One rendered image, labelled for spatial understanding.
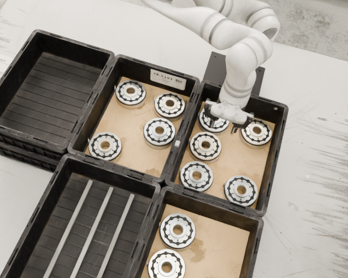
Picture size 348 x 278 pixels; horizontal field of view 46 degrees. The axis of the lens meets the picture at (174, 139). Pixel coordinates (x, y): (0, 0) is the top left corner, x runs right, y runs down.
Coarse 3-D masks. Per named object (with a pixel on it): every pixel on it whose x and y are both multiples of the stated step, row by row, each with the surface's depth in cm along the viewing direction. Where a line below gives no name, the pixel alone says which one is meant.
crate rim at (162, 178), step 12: (132, 60) 135; (108, 72) 132; (168, 72) 134; (180, 72) 134; (96, 96) 127; (192, 96) 132; (84, 120) 123; (180, 132) 123; (72, 144) 119; (84, 156) 117; (168, 156) 119; (120, 168) 116; (156, 180) 115
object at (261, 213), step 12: (204, 84) 133; (216, 84) 133; (252, 96) 132; (192, 108) 128; (288, 108) 131; (180, 144) 121; (276, 144) 124; (276, 156) 122; (168, 168) 117; (168, 180) 115; (192, 192) 114; (228, 204) 113; (264, 204) 114
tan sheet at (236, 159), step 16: (272, 128) 138; (224, 144) 134; (240, 144) 134; (192, 160) 130; (224, 160) 131; (240, 160) 132; (256, 160) 132; (176, 176) 127; (224, 176) 128; (256, 176) 129; (208, 192) 125; (240, 192) 126
